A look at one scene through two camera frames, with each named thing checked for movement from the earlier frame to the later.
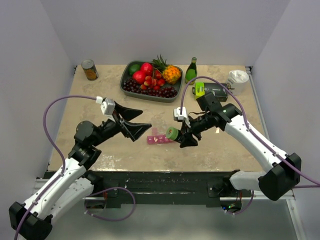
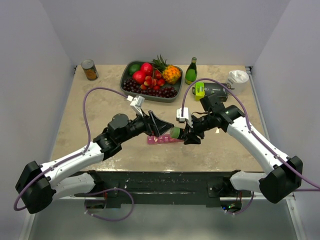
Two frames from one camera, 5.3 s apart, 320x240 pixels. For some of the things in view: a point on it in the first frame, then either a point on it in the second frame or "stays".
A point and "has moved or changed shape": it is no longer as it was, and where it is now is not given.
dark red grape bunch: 130,85 stays
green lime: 133,68 stays
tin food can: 89,69 stays
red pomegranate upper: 147,68 stays
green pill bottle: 172,133 has moved or changed shape
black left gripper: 133,130 → 159,126
